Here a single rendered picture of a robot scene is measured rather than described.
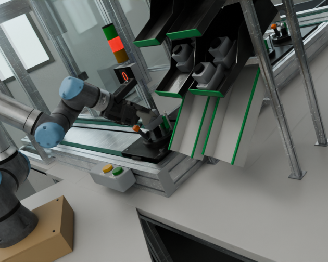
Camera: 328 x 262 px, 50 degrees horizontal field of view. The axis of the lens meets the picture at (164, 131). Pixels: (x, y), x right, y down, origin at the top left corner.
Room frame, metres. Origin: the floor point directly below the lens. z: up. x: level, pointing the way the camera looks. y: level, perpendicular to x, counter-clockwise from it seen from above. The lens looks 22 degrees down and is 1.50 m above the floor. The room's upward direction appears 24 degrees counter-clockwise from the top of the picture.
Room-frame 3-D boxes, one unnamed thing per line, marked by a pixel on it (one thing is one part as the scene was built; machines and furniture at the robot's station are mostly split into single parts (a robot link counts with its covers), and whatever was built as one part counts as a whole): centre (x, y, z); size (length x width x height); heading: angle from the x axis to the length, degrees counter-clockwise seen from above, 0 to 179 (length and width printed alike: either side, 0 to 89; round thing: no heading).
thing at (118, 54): (1.48, 0.03, 1.29); 0.05 x 0.05 x 0.05
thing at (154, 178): (1.40, 0.31, 0.91); 0.89 x 0.06 x 0.11; 34
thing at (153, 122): (1.26, 0.02, 1.06); 0.08 x 0.04 x 0.07; 124
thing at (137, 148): (1.25, 0.02, 0.96); 0.24 x 0.24 x 0.02; 34
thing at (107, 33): (1.48, 0.03, 1.39); 0.05 x 0.05 x 0.05
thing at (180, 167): (1.52, -0.38, 0.91); 1.24 x 0.33 x 0.10; 124
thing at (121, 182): (1.20, 0.25, 0.93); 0.21 x 0.07 x 0.06; 34
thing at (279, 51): (1.67, -0.59, 1.01); 0.24 x 0.24 x 0.13; 34
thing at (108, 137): (1.52, 0.17, 0.91); 0.84 x 0.28 x 0.10; 34
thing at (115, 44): (1.48, 0.03, 1.34); 0.05 x 0.05 x 0.05
